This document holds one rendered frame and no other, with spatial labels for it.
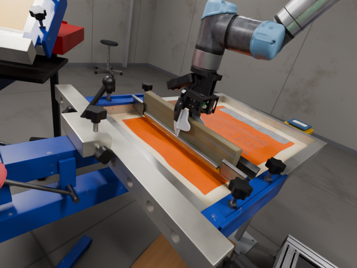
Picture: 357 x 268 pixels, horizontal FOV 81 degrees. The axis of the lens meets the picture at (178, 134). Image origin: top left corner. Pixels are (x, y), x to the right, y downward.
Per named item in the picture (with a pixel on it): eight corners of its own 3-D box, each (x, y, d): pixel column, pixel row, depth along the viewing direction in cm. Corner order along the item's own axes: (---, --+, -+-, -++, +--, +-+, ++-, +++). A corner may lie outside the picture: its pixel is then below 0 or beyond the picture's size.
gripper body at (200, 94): (196, 118, 56) (209, 74, 51) (175, 106, 61) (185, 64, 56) (213, 115, 61) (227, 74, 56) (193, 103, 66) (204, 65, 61)
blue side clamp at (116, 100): (153, 107, 95) (155, 92, 92) (160, 111, 92) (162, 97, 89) (85, 115, 76) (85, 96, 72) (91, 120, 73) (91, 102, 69)
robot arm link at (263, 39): (292, 27, 49) (248, 18, 53) (283, 21, 40) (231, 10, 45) (278, 63, 52) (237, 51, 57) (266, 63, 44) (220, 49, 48)
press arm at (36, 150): (93, 148, 51) (94, 130, 49) (104, 161, 48) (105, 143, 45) (2, 168, 40) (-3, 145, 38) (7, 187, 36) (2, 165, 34)
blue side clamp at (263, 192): (261, 183, 62) (271, 165, 59) (277, 194, 60) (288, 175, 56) (192, 232, 43) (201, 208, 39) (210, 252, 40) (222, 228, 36)
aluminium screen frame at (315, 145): (220, 99, 126) (222, 92, 124) (323, 150, 92) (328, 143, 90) (85, 113, 74) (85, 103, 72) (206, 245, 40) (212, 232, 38)
